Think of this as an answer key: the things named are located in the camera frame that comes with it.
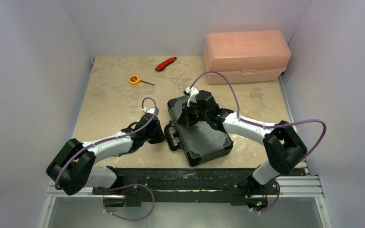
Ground black poker set case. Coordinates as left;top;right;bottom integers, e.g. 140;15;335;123
164;96;234;167

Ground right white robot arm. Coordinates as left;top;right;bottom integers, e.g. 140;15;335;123
177;87;307;193

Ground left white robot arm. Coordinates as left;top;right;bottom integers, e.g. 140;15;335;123
46;112;165;196

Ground black grey pliers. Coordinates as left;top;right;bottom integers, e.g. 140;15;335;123
113;151;135;157

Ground yellow tape measure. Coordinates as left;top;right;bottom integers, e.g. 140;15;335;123
128;74;154;86

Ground red utility knife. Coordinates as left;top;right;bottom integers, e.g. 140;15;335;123
155;57;177;72

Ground pink plastic storage box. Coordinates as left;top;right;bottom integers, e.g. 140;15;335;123
203;30;291;85

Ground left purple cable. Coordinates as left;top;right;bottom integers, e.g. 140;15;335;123
54;96;159;191

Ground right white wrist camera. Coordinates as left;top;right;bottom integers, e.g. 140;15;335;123
184;87;199;107

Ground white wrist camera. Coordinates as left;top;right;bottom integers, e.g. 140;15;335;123
184;87;199;107
142;107;159;115

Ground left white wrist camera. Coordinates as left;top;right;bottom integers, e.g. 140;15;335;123
142;107;159;115

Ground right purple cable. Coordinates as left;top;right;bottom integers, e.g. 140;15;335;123
189;71;327;164

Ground black table front rail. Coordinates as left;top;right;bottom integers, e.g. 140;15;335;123
93;168;278;207

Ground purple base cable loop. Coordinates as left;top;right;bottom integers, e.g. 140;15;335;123
102;184;155;221

